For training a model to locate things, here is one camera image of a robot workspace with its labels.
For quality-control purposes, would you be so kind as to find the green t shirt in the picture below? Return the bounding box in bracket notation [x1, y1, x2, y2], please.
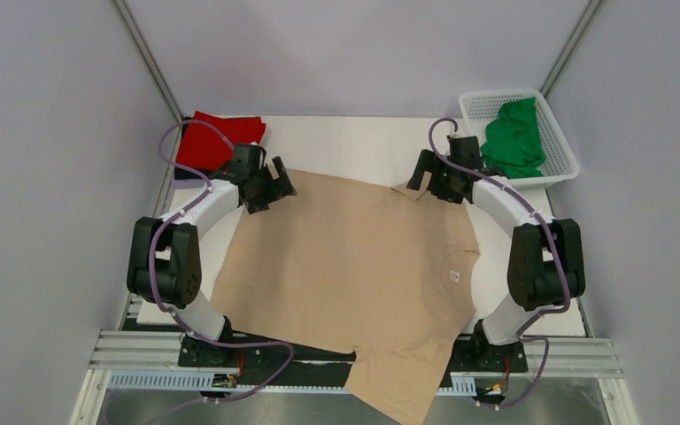
[481, 97, 546, 179]

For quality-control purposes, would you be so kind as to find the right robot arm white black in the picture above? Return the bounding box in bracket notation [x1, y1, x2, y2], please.
[406, 136, 586, 371]

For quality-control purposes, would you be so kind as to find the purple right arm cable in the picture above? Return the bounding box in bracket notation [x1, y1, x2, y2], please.
[428, 117, 574, 409]

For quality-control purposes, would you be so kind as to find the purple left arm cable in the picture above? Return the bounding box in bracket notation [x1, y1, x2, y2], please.
[147, 119, 297, 404]

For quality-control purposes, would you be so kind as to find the white plastic basket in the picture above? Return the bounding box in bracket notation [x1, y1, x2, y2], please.
[459, 89, 580, 189]

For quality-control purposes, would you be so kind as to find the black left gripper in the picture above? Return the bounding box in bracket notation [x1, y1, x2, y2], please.
[245, 156, 296, 214]

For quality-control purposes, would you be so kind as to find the folded red t shirt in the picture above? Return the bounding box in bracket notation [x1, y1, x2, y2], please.
[176, 111, 267, 171]

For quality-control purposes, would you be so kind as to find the left aluminium frame post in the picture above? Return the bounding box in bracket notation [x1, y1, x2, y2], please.
[110, 0, 183, 121]

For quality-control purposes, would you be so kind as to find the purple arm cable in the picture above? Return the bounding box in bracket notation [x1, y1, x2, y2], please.
[428, 117, 574, 409]
[147, 119, 297, 404]

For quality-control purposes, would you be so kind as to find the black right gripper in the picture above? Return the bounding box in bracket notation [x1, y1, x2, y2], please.
[407, 150, 463, 205]

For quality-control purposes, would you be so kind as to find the aluminium frame post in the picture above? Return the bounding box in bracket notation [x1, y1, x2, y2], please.
[539, 0, 606, 98]
[110, 0, 183, 121]

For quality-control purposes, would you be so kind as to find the folded black t shirt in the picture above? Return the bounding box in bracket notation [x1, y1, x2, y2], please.
[174, 168, 215, 181]

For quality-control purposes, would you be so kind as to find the right aluminium frame post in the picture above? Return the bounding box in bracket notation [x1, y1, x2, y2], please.
[539, 0, 606, 98]

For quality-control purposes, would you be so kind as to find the white slotted cable duct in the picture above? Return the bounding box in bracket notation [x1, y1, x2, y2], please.
[107, 371, 477, 397]

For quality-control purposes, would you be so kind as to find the beige t shirt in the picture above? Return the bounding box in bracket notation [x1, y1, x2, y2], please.
[211, 170, 480, 424]

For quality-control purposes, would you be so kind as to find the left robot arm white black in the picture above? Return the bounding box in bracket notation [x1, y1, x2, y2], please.
[127, 144, 297, 367]

